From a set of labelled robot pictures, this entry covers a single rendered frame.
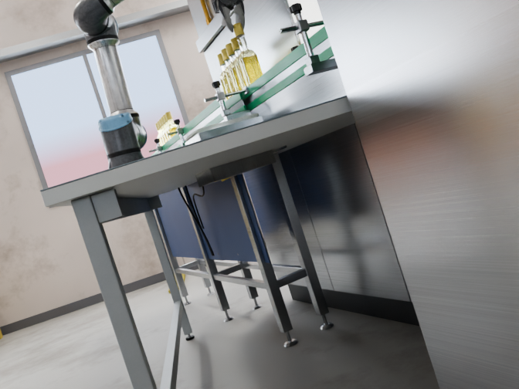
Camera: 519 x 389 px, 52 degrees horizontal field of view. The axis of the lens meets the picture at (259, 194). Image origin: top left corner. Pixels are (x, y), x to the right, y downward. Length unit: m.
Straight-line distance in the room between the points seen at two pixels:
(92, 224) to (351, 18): 0.65
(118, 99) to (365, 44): 1.19
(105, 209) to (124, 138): 0.73
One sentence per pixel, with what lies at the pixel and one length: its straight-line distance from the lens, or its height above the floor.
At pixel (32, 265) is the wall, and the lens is 5.34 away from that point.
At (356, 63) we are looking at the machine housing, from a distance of 1.06.
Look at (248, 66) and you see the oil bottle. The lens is 1.95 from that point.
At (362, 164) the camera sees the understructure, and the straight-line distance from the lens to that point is 1.79.
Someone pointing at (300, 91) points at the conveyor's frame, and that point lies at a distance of 1.58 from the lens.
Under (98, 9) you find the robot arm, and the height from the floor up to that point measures 1.34.
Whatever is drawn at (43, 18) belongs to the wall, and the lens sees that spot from 5.54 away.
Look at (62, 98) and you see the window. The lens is 5.31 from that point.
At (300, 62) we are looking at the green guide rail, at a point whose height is 0.92.
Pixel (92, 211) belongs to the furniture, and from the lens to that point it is 1.15.
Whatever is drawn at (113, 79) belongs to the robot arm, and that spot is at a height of 1.14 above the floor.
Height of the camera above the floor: 0.64
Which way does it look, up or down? 2 degrees down
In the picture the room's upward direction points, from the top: 18 degrees counter-clockwise
